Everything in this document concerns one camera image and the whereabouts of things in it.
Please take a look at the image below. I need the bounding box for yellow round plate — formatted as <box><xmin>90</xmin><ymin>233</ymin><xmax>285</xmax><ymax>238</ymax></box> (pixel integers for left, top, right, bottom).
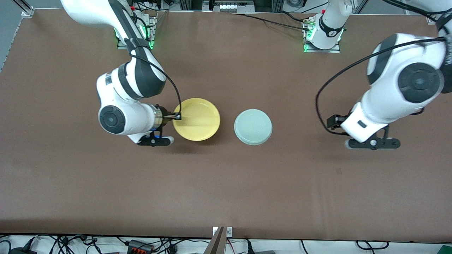
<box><xmin>173</xmin><ymin>98</ymin><xmax>221</xmax><ymax>142</ymax></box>

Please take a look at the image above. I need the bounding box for pale green round plate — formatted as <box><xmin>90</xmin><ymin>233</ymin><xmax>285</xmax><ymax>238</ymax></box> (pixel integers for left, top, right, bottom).
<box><xmin>234</xmin><ymin>109</ymin><xmax>273</xmax><ymax>146</ymax></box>

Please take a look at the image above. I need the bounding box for brown table cover sheet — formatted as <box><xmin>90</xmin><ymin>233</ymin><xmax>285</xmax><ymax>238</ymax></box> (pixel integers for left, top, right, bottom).
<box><xmin>0</xmin><ymin>8</ymin><xmax>452</xmax><ymax>244</ymax></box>

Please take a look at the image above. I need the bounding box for black orange connector block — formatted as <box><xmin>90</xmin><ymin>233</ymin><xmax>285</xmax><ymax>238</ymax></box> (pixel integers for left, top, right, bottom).
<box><xmin>126</xmin><ymin>240</ymin><xmax>154</xmax><ymax>253</ymax></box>

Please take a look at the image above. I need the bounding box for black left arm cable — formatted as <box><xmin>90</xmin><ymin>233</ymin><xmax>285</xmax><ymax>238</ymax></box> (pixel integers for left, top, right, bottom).
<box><xmin>315</xmin><ymin>37</ymin><xmax>446</xmax><ymax>137</ymax></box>

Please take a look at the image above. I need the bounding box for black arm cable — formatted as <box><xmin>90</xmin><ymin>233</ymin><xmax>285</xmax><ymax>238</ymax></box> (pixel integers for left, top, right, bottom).
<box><xmin>315</xmin><ymin>37</ymin><xmax>446</xmax><ymax>137</ymax></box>
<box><xmin>129</xmin><ymin>44</ymin><xmax>183</xmax><ymax>119</ymax></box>

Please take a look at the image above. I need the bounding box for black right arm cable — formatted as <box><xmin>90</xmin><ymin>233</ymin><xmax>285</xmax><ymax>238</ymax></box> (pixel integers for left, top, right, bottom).
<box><xmin>129</xmin><ymin>44</ymin><xmax>183</xmax><ymax>119</ymax></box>

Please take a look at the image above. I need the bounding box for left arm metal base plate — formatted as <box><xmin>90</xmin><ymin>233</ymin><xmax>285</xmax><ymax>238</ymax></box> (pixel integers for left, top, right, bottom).
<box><xmin>304</xmin><ymin>42</ymin><xmax>341</xmax><ymax>54</ymax></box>

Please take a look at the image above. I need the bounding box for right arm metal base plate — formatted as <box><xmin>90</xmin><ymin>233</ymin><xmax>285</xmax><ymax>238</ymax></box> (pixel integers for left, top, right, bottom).
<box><xmin>117</xmin><ymin>16</ymin><xmax>158</xmax><ymax>50</ymax></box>

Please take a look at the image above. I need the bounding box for short black table cable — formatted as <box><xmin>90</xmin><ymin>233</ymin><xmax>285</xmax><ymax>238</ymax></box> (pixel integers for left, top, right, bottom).
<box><xmin>279</xmin><ymin>11</ymin><xmax>308</xmax><ymax>23</ymax></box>

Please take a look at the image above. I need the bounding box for long black table cable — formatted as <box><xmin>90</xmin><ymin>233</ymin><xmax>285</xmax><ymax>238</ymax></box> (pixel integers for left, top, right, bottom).
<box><xmin>231</xmin><ymin>13</ymin><xmax>312</xmax><ymax>32</ymax></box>

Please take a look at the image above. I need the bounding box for looped black floor cable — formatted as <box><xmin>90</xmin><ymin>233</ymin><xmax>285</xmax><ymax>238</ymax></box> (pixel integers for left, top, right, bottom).
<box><xmin>356</xmin><ymin>241</ymin><xmax>389</xmax><ymax>251</ymax></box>

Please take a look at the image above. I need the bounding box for grey metal rail unit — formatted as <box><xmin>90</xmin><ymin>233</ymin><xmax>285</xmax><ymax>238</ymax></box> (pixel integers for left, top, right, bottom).
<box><xmin>203</xmin><ymin>0</ymin><xmax>255</xmax><ymax>13</ymax></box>

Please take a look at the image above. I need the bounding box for tangled black floor cable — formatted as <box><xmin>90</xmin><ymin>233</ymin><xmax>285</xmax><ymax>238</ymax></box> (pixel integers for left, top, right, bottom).
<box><xmin>34</xmin><ymin>234</ymin><xmax>103</xmax><ymax>254</ymax></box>

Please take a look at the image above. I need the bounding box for grey camera mount pole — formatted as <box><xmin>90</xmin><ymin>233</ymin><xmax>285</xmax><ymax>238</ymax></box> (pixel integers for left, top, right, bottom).
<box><xmin>204</xmin><ymin>227</ymin><xmax>227</xmax><ymax>254</ymax></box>

